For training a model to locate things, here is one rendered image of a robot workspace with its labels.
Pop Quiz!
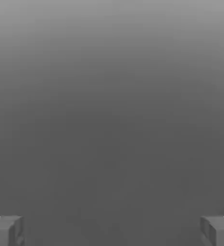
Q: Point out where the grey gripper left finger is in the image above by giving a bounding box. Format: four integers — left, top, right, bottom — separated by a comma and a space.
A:
0, 215, 25, 246

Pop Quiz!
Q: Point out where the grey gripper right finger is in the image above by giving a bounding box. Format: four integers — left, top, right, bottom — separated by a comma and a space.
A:
199, 215, 224, 246

